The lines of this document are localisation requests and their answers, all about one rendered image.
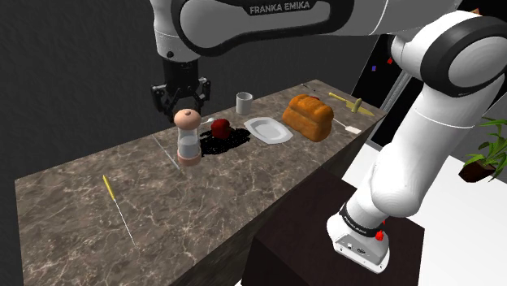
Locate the white cup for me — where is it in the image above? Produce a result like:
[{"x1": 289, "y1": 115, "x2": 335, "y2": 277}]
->
[{"x1": 236, "y1": 91, "x2": 254, "y2": 116}]

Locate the dark robot stand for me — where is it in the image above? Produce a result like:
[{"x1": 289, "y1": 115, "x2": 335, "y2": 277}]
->
[{"x1": 240, "y1": 167, "x2": 426, "y2": 286}]

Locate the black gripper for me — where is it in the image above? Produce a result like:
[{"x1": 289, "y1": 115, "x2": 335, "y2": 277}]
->
[{"x1": 150, "y1": 58, "x2": 212, "y2": 119}]

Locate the white oblong plate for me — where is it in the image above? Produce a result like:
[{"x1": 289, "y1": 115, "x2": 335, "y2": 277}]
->
[{"x1": 243, "y1": 116, "x2": 294, "y2": 145}]

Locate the thin yellow-handled tool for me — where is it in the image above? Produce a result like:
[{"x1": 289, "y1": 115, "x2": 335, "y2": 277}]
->
[{"x1": 102, "y1": 174, "x2": 138, "y2": 248}]

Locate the yellow-handled knife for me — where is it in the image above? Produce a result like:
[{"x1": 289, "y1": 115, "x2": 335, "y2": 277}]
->
[{"x1": 327, "y1": 92, "x2": 375, "y2": 118}]

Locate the white spatula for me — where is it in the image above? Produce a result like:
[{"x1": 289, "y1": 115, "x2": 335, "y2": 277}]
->
[{"x1": 332, "y1": 117, "x2": 362, "y2": 135}]

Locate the potted green plant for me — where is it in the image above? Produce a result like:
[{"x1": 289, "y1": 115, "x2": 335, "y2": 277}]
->
[{"x1": 457, "y1": 117, "x2": 507, "y2": 184}]

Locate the orange bread loaf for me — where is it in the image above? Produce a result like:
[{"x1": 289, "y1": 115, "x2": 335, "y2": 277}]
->
[{"x1": 281, "y1": 93, "x2": 336, "y2": 143}]

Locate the red bell pepper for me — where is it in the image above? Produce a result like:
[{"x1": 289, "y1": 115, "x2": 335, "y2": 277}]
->
[{"x1": 210, "y1": 118, "x2": 232, "y2": 141}]

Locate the pink-capped clear grinder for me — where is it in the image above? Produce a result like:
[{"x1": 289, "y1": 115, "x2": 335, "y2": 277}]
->
[{"x1": 173, "y1": 108, "x2": 203, "y2": 167}]

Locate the thin silver rod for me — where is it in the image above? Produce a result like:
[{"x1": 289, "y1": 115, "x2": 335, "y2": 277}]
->
[{"x1": 151, "y1": 134, "x2": 181, "y2": 171}]

